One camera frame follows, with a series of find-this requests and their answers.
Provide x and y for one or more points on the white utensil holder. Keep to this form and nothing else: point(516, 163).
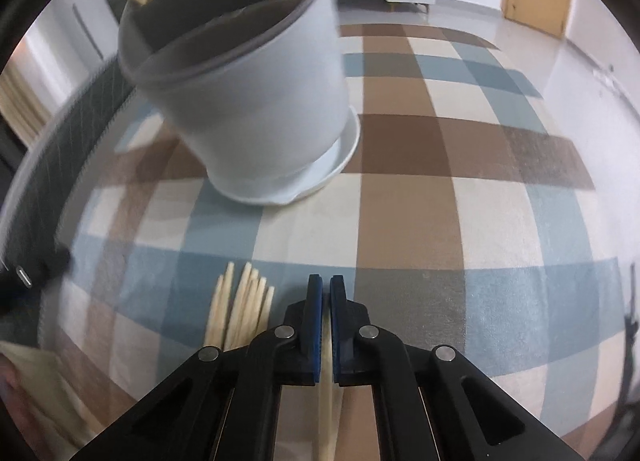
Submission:
point(250, 106)

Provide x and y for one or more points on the plaid checkered cloth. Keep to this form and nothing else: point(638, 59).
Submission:
point(410, 221)

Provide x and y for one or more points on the person's beige trousers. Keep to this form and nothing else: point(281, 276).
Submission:
point(45, 391)

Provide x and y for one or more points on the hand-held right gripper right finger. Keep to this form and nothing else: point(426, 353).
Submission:
point(336, 341)

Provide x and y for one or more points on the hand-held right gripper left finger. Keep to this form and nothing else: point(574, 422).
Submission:
point(314, 341)

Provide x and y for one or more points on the white wardrobe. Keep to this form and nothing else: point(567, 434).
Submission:
point(90, 16)

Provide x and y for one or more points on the grey quilted mattress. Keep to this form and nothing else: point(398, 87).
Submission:
point(65, 151)

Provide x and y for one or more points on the white drip tray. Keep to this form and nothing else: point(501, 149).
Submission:
point(330, 166)

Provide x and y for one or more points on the bunch of wooden chopsticks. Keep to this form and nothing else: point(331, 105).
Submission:
point(240, 311)

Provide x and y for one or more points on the pale bamboo chopstick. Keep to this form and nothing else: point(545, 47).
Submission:
point(327, 416)

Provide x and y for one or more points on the beige curtain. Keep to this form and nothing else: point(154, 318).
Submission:
point(20, 101)

